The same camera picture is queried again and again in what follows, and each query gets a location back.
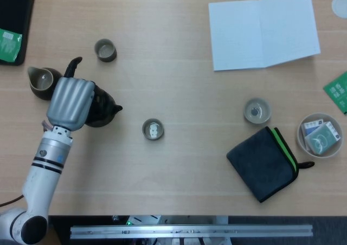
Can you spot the beige round bowl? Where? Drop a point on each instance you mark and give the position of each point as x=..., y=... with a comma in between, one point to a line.
x=300, y=143

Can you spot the open white notebook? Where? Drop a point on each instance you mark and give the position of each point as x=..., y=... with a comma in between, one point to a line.
x=236, y=33

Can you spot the green sachet with white label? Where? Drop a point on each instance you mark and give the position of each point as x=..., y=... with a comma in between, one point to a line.
x=9, y=47

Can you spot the blue white tea packet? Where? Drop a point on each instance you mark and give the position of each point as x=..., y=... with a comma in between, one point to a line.
x=309, y=127

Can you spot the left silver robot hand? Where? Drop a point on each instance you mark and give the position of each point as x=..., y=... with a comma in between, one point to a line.
x=70, y=101

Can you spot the black tray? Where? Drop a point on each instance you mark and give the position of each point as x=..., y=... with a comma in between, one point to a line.
x=16, y=9

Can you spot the grey cloth with green trim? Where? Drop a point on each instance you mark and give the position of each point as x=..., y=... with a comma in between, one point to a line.
x=260, y=161

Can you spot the black ceramic pitcher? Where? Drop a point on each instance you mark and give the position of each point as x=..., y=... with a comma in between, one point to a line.
x=38, y=93

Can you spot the aluminium rail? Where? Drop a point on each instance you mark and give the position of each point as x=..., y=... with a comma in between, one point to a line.
x=189, y=231

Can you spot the green tea sachet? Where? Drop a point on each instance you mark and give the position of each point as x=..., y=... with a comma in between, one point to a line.
x=339, y=90

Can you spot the small cup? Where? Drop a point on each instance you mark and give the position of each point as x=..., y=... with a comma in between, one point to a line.
x=257, y=111
x=153, y=129
x=105, y=49

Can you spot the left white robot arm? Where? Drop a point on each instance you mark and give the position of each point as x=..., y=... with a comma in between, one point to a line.
x=40, y=180

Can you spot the black cast iron teapot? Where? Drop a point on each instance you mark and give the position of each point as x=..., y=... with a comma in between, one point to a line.
x=107, y=109

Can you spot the teal tea packet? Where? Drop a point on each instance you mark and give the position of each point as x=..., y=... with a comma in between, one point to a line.
x=321, y=140

